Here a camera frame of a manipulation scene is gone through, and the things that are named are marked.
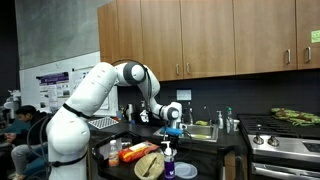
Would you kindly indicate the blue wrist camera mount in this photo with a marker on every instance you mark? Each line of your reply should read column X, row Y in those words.
column 171, row 131

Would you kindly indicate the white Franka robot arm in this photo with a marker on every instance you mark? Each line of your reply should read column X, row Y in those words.
column 90, row 90

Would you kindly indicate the white mug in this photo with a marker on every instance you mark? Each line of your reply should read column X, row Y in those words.
column 236, row 125

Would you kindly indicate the clear spray bottle green cap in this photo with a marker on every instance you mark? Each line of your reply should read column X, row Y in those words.
column 230, row 123

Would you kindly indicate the white wall notice paper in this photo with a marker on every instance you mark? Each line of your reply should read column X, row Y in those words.
column 184, row 94

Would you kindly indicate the white lab device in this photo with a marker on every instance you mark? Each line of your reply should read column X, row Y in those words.
column 13, row 100

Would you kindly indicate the sticky note on cabinet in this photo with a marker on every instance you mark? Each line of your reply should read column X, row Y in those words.
column 316, row 36

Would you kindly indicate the light blue plastic container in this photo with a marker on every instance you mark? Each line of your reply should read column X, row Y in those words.
column 119, row 115

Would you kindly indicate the seated person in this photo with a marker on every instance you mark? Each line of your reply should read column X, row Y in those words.
column 30, row 133

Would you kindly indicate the black white checkerboard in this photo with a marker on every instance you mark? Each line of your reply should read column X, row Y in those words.
column 104, row 122

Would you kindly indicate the stainless steel sink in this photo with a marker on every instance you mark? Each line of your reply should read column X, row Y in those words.
column 203, row 131

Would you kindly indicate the stainless electric kettle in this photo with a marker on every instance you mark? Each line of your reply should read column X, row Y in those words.
column 129, row 113

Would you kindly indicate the chrome kitchen faucet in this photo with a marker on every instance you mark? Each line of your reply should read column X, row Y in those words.
column 190, row 115

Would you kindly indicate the stainless gas stove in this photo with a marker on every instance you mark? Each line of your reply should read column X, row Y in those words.
column 283, row 150

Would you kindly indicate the black service cart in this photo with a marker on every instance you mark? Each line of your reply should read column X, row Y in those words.
column 123, row 170

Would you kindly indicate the green patterned oven mitts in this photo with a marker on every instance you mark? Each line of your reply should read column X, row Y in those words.
column 293, row 117

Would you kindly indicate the white soap dispenser bottle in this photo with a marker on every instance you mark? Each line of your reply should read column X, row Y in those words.
column 220, row 121

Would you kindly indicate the yellow green sponge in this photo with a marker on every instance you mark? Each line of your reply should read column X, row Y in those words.
column 201, row 123

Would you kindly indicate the purple soap pump bottle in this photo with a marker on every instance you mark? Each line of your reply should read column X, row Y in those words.
column 169, row 166

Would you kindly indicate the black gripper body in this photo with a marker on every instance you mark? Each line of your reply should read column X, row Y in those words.
column 176, row 140

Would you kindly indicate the black dish rack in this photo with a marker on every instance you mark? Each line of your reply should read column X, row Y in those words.
column 156, row 120

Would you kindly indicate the woven wicker basket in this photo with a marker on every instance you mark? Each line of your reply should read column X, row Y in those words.
column 150, row 166

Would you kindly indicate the white figure poster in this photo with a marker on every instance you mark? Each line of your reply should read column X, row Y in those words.
column 78, row 78

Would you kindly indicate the whiteboard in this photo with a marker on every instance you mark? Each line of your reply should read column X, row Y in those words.
column 111, row 106

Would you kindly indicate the purple header poster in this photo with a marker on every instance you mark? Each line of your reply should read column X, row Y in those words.
column 53, row 90

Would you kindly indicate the red orange snack bag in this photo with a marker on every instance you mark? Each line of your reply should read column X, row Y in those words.
column 136, row 151

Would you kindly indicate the wooden upper cabinets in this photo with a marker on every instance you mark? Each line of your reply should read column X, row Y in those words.
column 206, row 33

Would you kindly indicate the thin chrome tap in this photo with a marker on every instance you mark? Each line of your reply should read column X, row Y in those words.
column 209, row 115

